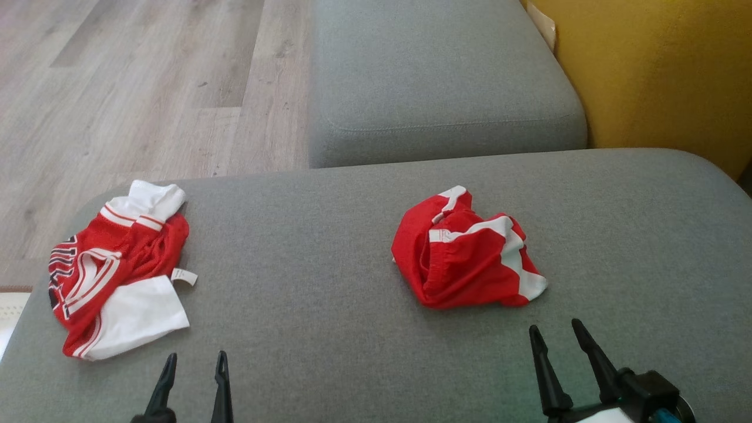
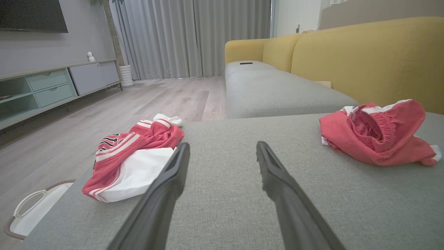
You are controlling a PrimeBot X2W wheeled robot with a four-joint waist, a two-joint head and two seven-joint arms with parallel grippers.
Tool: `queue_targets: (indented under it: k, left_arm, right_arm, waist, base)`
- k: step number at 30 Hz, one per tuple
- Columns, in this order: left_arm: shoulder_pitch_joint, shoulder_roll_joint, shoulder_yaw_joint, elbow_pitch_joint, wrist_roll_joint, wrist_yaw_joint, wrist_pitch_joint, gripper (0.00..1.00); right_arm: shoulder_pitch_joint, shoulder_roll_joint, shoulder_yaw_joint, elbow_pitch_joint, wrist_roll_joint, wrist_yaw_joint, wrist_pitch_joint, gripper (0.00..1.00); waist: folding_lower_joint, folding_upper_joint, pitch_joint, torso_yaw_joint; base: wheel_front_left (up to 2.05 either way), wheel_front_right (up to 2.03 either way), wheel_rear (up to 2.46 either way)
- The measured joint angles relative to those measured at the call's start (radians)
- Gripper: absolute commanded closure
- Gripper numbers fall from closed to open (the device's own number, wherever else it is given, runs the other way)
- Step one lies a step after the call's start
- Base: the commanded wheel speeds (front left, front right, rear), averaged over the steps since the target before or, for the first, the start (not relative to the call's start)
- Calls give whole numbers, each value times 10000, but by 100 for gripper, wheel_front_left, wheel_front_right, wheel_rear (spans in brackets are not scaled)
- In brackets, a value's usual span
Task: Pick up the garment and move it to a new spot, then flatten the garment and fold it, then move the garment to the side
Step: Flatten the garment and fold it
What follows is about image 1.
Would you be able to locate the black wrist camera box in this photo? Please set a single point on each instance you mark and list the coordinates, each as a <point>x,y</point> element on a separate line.
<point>652,390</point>

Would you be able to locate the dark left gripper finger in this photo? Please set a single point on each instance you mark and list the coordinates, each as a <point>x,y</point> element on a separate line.
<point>222,393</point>
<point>161,390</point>

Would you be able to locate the red shorts with white stripes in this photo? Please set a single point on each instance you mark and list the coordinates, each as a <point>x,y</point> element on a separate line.
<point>464,264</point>

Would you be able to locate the red and white jersey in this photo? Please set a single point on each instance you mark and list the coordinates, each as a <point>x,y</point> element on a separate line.
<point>126,258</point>

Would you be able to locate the large grey sofa seat cushion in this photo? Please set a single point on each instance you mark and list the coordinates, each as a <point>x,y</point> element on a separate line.
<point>329,247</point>

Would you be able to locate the yellow fabric panel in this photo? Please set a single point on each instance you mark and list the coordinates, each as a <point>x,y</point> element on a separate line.
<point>664,64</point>

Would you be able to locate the white laundry basket brown rim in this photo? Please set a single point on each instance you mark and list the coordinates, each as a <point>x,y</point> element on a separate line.
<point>10,311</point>

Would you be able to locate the white paper tag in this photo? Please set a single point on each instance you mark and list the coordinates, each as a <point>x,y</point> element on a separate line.
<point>543,23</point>

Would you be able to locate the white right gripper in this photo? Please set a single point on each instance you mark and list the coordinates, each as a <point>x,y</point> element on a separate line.
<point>605,416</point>

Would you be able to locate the grey sofa chaise cushion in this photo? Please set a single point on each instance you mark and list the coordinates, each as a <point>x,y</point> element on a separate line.
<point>435,76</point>

